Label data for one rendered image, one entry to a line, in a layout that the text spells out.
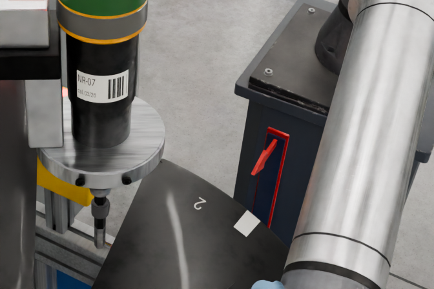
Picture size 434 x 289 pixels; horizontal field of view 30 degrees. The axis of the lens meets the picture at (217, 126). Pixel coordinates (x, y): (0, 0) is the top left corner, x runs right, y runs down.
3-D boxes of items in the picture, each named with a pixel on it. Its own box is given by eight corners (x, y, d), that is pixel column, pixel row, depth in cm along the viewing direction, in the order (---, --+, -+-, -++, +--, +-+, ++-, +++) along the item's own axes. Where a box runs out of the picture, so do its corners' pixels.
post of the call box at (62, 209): (45, 226, 116) (41, 164, 108) (57, 213, 118) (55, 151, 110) (62, 235, 115) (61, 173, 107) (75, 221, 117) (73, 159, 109)
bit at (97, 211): (108, 251, 50) (110, 192, 47) (91, 251, 50) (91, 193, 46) (108, 237, 51) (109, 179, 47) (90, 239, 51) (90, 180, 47)
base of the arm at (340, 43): (326, 17, 135) (340, -35, 128) (414, 43, 133) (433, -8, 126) (305, 67, 124) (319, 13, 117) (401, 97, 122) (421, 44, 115)
